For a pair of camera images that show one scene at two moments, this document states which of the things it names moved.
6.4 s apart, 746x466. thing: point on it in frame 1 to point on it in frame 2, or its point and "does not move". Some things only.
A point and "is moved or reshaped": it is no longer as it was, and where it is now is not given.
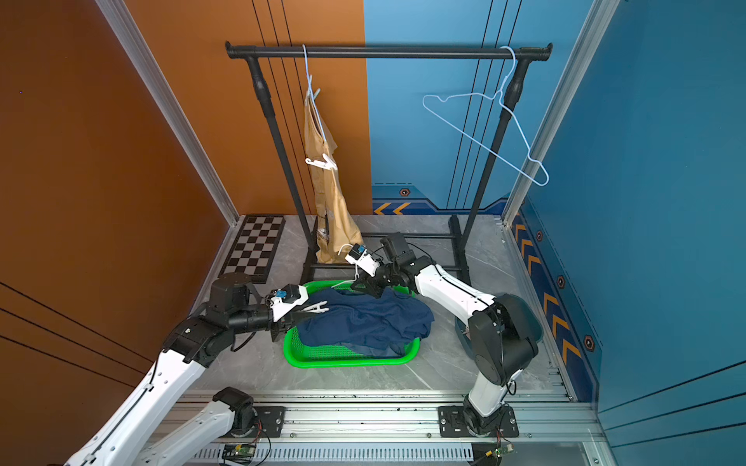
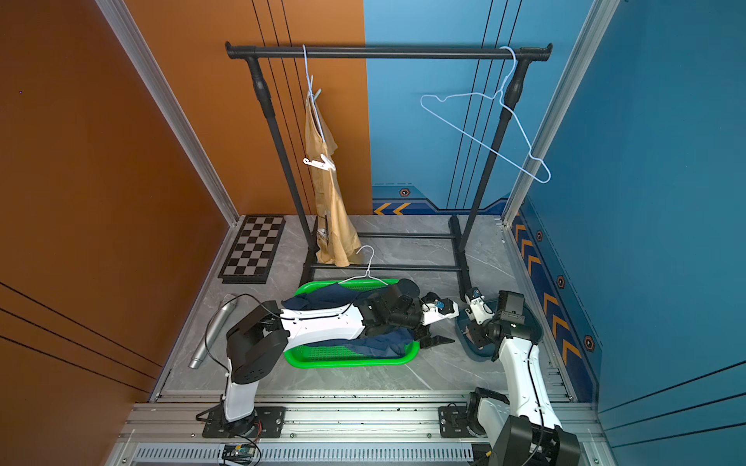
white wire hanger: (311, 91) does not move
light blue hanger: (511, 113) to (498, 93)
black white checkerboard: (254, 247) does not move
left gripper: (283, 325) to (429, 341)
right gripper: (369, 282) to (479, 339)
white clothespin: (328, 163) does not move
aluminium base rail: (400, 428) does not move
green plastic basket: (334, 356) does not move
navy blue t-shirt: (385, 323) does not move
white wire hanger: (356, 274) is moved or reshaped
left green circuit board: (239, 453) does not move
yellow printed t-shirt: (337, 237) does not move
